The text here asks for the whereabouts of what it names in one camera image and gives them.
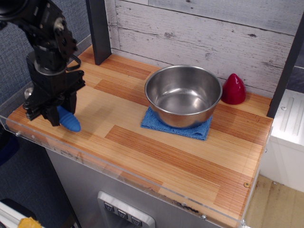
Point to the dark left vertical post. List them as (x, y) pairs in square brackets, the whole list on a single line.
[(97, 18)]

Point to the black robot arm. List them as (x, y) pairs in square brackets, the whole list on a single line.
[(53, 67)]

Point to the red cone shaped object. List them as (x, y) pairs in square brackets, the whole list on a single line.
[(234, 91)]

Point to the blue handled metal spoon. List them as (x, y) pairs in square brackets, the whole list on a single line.
[(69, 120)]

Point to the dark right vertical post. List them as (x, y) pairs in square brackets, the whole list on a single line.
[(287, 70)]

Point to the dark vertical post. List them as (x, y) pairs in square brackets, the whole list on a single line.
[(97, 18), (287, 70)]

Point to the stainless steel cabinet front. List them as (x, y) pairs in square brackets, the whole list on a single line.
[(83, 176)]

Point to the yellow object bottom left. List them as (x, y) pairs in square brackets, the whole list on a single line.
[(29, 223)]

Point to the clear acrylic table guard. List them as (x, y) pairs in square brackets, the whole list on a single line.
[(176, 180)]

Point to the white ribbed side unit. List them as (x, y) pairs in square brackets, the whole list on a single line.
[(283, 160)]

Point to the blue folded cloth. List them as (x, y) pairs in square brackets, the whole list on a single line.
[(151, 122)]

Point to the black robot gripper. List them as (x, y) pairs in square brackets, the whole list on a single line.
[(65, 83)]

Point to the silver control panel with buttons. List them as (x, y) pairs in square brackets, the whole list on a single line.
[(124, 211)]

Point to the stainless steel bowl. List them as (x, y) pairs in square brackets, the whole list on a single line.
[(183, 96)]

